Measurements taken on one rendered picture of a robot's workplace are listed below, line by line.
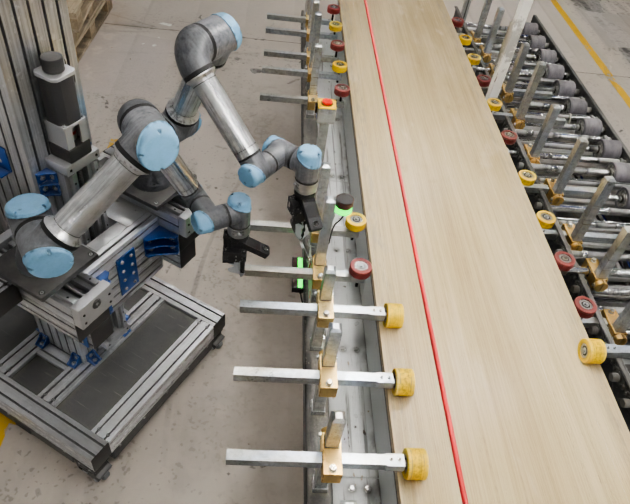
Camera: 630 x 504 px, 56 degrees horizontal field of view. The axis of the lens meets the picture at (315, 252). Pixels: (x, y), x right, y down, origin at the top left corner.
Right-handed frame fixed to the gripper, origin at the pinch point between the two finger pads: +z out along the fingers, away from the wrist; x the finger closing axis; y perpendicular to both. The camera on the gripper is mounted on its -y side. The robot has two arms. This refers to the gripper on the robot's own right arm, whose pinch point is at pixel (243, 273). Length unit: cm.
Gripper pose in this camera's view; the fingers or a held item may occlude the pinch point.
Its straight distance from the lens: 213.2
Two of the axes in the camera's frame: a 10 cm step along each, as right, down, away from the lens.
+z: -1.1, 7.0, 7.0
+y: -9.9, -0.7, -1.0
